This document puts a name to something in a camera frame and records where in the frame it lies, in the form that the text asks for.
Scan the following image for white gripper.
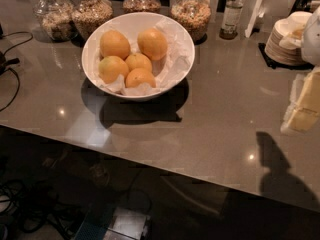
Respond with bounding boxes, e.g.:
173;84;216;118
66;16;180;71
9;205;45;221
281;6;320;134

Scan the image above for orange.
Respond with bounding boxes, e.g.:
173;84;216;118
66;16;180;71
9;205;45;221
100;30;131;59
98;56;129;84
125;53;152;72
125;68;156;88
137;28;168;61

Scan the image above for white ceramic bowl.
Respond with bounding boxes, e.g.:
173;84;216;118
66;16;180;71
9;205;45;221
81;11;196;102

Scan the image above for black tray under plates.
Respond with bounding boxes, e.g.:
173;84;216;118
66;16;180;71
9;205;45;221
258;43;313;71

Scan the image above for stack of white plates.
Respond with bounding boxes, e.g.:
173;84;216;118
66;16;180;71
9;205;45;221
264;11;311;66

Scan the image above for clear glass bottle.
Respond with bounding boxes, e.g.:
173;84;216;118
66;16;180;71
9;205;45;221
219;0;244;40

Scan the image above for white card stand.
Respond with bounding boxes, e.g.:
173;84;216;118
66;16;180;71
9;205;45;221
244;0;264;38

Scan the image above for white paper liner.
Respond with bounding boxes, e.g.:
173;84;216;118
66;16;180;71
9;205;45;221
94;17;193;97

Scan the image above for glass cereal jar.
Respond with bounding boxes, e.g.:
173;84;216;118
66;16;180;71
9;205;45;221
170;0;211;43
122;0;161;13
72;0;113;40
33;0;78;42

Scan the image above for orange bottom front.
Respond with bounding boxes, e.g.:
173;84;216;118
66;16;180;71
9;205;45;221
125;68;156;88

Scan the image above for metal box on floor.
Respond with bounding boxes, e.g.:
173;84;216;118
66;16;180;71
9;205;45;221
73;206;151;240

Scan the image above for glass cereal jar far left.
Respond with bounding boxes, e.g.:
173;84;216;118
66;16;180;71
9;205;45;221
33;0;78;42

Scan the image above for black floor cables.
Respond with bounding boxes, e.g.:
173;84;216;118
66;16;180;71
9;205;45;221
0;178;84;240

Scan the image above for black cable on table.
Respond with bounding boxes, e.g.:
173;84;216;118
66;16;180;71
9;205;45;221
0;31;34;113

